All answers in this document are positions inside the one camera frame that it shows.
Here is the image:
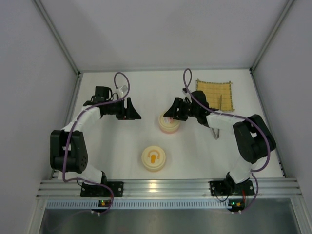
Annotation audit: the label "cream lid pink handle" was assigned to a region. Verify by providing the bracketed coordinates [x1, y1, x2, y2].
[158, 112, 180, 128]

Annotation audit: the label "pink lunch bowl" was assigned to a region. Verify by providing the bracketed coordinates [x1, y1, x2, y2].
[159, 126, 179, 134]

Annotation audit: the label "metal tongs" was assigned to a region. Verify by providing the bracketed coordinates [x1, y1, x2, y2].
[211, 95, 222, 140]

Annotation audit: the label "cream lid orange handle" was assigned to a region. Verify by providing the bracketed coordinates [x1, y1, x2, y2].
[141, 146, 166, 165]

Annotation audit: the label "orange lunch bowl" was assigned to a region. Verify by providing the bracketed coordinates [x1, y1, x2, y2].
[143, 164, 165, 172]

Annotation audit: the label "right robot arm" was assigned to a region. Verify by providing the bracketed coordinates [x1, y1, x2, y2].
[164, 91, 276, 196]

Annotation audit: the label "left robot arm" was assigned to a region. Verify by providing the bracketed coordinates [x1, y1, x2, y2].
[50, 86, 141, 196]

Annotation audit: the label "bamboo mat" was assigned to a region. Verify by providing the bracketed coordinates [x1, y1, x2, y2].
[196, 80, 234, 112]

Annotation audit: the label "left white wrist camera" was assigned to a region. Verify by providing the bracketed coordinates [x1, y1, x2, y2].
[116, 85, 129, 98]

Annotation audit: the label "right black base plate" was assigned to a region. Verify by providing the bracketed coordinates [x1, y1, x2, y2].
[209, 180, 229, 197]

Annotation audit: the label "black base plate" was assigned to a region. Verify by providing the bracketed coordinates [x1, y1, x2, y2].
[209, 180, 229, 197]
[80, 181, 124, 197]

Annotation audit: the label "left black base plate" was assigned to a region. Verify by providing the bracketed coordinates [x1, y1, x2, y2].
[80, 181, 124, 197]

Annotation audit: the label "aluminium mounting rail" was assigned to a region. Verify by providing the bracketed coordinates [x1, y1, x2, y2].
[36, 178, 302, 212]

